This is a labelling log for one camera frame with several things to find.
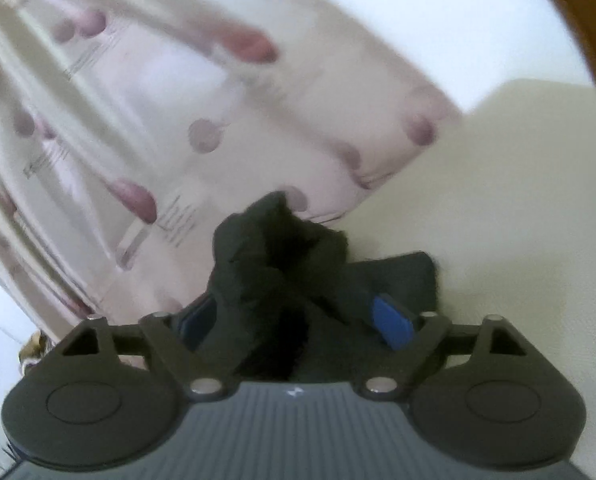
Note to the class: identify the cream bed sheet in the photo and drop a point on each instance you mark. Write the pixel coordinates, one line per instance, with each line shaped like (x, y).
(502, 210)

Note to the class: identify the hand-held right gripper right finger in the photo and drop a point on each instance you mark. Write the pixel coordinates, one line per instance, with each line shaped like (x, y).
(392, 320)

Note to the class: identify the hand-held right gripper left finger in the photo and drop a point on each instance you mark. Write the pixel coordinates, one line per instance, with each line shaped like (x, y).
(200, 322)

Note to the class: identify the pink printed blanket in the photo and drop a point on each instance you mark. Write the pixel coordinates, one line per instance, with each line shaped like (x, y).
(178, 85)

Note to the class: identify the brown patterned object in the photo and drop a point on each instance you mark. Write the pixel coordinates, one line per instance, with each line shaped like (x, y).
(30, 355)

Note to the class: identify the black jacket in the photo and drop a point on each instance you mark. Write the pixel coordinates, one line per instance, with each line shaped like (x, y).
(278, 270)

